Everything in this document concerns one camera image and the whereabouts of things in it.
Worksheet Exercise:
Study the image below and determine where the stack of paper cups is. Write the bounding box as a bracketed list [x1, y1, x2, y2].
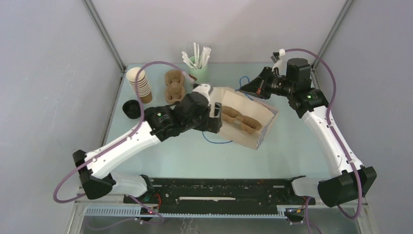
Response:
[126, 67, 153, 104]

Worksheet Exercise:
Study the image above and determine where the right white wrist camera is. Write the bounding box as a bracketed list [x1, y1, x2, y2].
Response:
[271, 49, 286, 73]

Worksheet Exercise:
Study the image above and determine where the brown pulp cup carrier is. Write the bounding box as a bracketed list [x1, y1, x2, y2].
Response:
[221, 106, 262, 135]

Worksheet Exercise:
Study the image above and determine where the white wrapped straws bundle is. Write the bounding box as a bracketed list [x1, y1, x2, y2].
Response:
[181, 42, 212, 70]

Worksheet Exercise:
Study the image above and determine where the green straw holder cup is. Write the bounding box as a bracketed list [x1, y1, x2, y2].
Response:
[188, 65, 209, 83]

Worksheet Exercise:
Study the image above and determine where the aluminium frame rail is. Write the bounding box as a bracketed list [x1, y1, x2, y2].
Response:
[66, 195, 377, 234]

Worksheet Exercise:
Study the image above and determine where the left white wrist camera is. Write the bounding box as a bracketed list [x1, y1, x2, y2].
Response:
[192, 83, 213, 104]

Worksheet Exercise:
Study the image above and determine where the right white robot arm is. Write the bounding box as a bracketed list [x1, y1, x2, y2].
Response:
[240, 58, 377, 207]

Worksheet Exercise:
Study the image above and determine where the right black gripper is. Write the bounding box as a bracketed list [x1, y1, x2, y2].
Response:
[240, 66, 295, 100]

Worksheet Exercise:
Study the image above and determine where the stack of black lids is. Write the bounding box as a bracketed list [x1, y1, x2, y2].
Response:
[122, 99, 141, 119]

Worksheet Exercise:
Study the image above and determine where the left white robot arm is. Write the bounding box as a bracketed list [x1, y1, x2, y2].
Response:
[73, 92, 222, 203]

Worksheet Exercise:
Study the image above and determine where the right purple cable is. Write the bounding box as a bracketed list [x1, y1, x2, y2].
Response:
[283, 48, 364, 234]

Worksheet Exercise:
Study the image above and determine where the blue checkered paper bag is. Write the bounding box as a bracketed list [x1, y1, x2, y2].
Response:
[202, 87, 279, 150]

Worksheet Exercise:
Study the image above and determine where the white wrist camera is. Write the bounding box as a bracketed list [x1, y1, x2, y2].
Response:
[271, 49, 286, 73]
[192, 83, 213, 104]

